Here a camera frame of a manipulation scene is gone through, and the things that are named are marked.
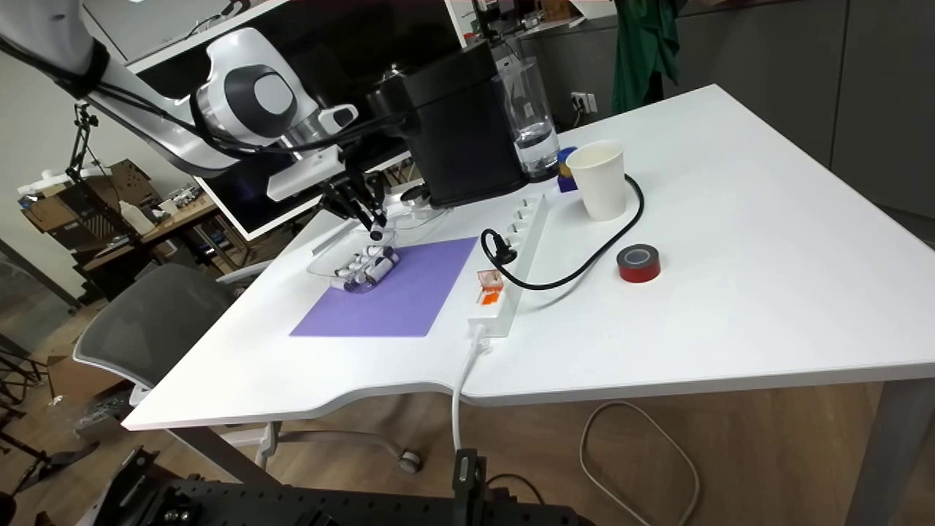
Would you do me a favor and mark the blue and yellow box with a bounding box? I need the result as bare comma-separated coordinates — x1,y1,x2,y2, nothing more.
558,146,578,193

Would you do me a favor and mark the purple mat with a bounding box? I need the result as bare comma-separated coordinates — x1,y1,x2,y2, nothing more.
295,235,475,335

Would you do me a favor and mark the white table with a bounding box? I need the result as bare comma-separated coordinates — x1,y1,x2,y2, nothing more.
125,85,935,430

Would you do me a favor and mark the grey office chair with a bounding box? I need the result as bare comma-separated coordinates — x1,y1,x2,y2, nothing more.
73,262,235,387

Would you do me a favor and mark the wooden shelf with clutter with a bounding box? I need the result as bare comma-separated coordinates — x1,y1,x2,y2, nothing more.
17,159,252,297

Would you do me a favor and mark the black perforated rail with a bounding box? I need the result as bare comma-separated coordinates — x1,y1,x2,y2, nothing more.
80,449,594,526

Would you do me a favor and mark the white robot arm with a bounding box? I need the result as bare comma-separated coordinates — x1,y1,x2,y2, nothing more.
0,0,381,199

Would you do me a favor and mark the large black monitor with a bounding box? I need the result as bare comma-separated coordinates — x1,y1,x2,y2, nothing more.
128,0,458,238

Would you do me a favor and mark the white vial with black cap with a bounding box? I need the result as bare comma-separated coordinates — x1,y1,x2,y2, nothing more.
369,227,391,253

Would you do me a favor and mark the green cloth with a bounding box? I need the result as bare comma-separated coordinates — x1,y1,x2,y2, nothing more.
612,0,688,110

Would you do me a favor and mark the black power cable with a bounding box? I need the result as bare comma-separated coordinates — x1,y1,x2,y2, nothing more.
480,173,648,291

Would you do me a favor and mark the white paper cup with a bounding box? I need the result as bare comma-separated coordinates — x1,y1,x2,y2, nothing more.
567,142,629,222

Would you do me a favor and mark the black coffee machine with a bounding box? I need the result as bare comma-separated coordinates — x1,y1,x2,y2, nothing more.
369,44,526,206

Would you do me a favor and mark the clear water tank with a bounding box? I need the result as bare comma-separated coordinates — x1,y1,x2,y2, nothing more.
495,53,558,181

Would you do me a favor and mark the white power strip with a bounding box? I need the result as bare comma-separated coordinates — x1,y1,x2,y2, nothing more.
469,196,551,339

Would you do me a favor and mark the red tape roll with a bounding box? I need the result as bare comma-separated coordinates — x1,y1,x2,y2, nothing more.
618,243,662,282

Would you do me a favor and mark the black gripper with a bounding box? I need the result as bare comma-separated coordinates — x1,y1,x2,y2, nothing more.
323,140,388,243

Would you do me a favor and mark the white power strip cord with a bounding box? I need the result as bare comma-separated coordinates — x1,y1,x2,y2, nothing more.
448,330,492,460

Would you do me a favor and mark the black tripod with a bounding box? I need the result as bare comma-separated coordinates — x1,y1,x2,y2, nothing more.
64,101,105,181

